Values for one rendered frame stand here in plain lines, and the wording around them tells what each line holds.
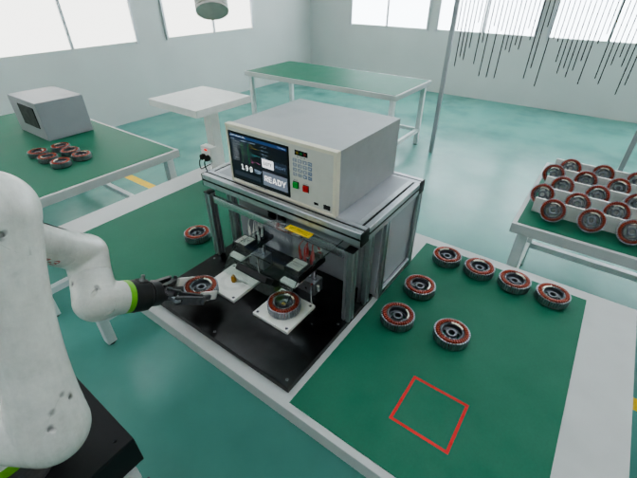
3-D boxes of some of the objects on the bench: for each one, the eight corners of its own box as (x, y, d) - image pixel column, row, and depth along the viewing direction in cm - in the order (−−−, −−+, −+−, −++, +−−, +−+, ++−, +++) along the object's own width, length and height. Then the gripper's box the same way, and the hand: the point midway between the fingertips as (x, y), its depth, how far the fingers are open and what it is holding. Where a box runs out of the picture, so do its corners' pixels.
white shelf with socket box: (211, 200, 198) (195, 111, 172) (168, 181, 216) (147, 98, 190) (258, 176, 221) (250, 95, 195) (215, 161, 239) (203, 85, 213)
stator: (284, 325, 122) (284, 318, 120) (260, 310, 128) (259, 302, 125) (307, 306, 129) (307, 299, 127) (283, 292, 135) (282, 284, 133)
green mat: (530, 572, 74) (530, 572, 74) (289, 402, 104) (289, 402, 103) (586, 300, 137) (587, 300, 137) (426, 243, 166) (426, 242, 166)
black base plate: (288, 393, 106) (287, 388, 105) (152, 299, 137) (150, 294, 136) (372, 299, 137) (372, 294, 136) (245, 239, 168) (245, 235, 167)
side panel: (377, 299, 137) (387, 223, 119) (371, 296, 138) (378, 220, 120) (410, 261, 156) (423, 191, 137) (404, 258, 157) (415, 188, 139)
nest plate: (286, 335, 120) (286, 332, 120) (252, 314, 128) (252, 312, 127) (315, 307, 130) (315, 304, 130) (282, 290, 138) (282, 287, 137)
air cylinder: (314, 296, 135) (314, 284, 132) (298, 287, 139) (297, 276, 136) (322, 288, 138) (322, 276, 135) (306, 280, 142) (305, 268, 139)
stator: (455, 358, 116) (458, 350, 113) (425, 336, 123) (427, 328, 120) (475, 339, 122) (478, 331, 120) (445, 320, 129) (446, 311, 126)
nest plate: (233, 303, 132) (233, 301, 131) (205, 285, 139) (204, 284, 139) (263, 280, 142) (263, 278, 141) (235, 266, 149) (234, 263, 149)
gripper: (173, 299, 104) (231, 291, 123) (126, 267, 115) (185, 265, 135) (168, 323, 105) (225, 312, 124) (120, 289, 117) (180, 284, 136)
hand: (200, 287), depth 128 cm, fingers closed on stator, 11 cm apart
